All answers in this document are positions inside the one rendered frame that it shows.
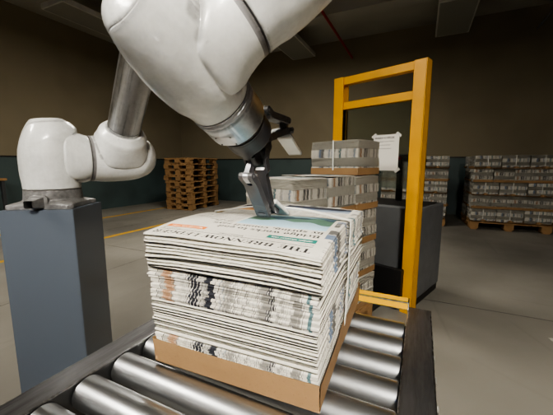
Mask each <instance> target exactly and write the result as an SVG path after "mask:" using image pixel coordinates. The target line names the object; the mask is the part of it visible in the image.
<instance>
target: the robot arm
mask: <svg viewBox="0 0 553 415"><path fill-rule="evenodd" d="M331 1H332V0H102V4H101V16H102V20H103V22H104V25H105V28H106V30H107V31H108V33H109V35H110V37H111V39H112V40H113V42H114V44H115V45H116V47H117V48H118V51H119V55H118V64H117V69H116V74H115V79H114V88H113V93H112V98H111V103H110V108H109V117H108V120H106V121H104V122H103V123H102V124H100V125H99V127H98V128H97V130H96V131H95V133H94V136H86V135H83V134H79V133H77V129H76V127H75V126H73V125H72V124H71V123H69V122H67V121H66V120H64V119H59V118H36V119H29V120H28V121H27V122H26V124H25V126H24V128H23V129H22V131H21V135H20V138H19V142H18V146H17V164H18V171H19V176H20V180H21V186H22V200H21V201H20V202H17V203H12V204H8V205H6V206H5V208H6V211H12V210H43V209H73V208H76V207H80V206H83V205H86V204H89V203H96V200H95V198H87V197H83V193H82V189H81V183H85V182H88V181H125V180H135V179H139V178H141V177H143V176H145V175H148V174H150V173H151V172H152V170H153V169H154V168H155V165H156V152H155V149H154V147H153V146H152V145H151V143H150V142H149V141H147V139H146V135H145V133H144V132H143V131H142V123H143V120H144V116H145V113H146V107H147V104H148V101H149V97H150V94H151V91H153V92H154V93H155V94H156V95H157V96H158V97H159V98H160V99H162V100H163V101H164V102H165V103H166V104H167V105H168V106H169V107H171V108H172V109H173V110H175V111H176V112H178V113H179V114H181V115H183V116H186V117H188V118H190V119H191V120H192V121H194V123H195V124H196V125H197V126H198V127H199V128H201V129H202V130H203V131H204V132H206V133H207V134H208V135H209V136H210V137H211V138H212V139H213V140H214V141H215V142H217V143H218V144H220V145H222V146H227V147H228V148H229V149H230V150H231V151H232V152H233V153H234V154H236V155H237V156H240V157H241V158H243V160H244V164H245V165H246V167H245V170H244V173H239V175H238V177H239V180H240V181H241V182H242V184H243V185H244V187H245V189H246V191H247V194H248V196H249V199H250V201H251V203H252V205H253V209H254V211H255V213H256V215H257V216H260V217H270V216H271V214H277V215H287V216H289V215H290V212H289V211H288V210H287V209H286V208H285V207H284V206H283V205H282V204H280V203H279V202H278V201H277V200H276V199H273V195H272V186H271V182H270V178H269V174H268V172H269V171H270V170H271V169H270V164H269V156H270V151H271V149H272V141H273V140H276V139H278V141H279V142H280V144H281V145H282V146H283V147H284V149H285V150H286V152H287V153H288V155H289V156H290V155H301V154H302V151H301V150H300V149H299V147H298V145H297V144H296V142H295V140H294V138H293V136H292V135H291V134H292V133H294V128H293V127H290V128H288V124H290V122H291V119H290V117H287V116H285V115H283V114H279V113H277V112H275V111H274V110H273V109H272V108H271V106H270V105H269V106H263V103H262V102H261V101H260V99H259V98H258V96H257V94H256V93H255V91H254V90H253V88H252V87H251V85H250V83H249V81H248V79H249V78H250V76H251V75H252V73H253V71H254V70H255V69H256V67H257V66H258V65H259V64H260V63H261V62H262V60H263V59H264V58H265V57H267V56H268V54H269V53H271V52H272V51H273V50H274V49H275V48H276V47H278V46H279V45H281V44H283V43H285V42H286V41H287V40H289V39H291V38H292V37H293V36H294V35H296V34H297V33H298V32H299V31H301V30H302V29H303V28H304V27H306V26H307V25H308V24H309V23H310V22H311V21H312V20H313V19H314V18H315V17H316V16H317V15H318V14H319V13H320V12H321V11H322V10H323V9H324V8H325V7H326V6H327V5H328V4H329V3H330V2H331ZM269 122H272V123H275V124H279V128H275V129H272V128H271V125H270V123H269ZM262 165H263V166H264V167H257V166H262Z"/></svg>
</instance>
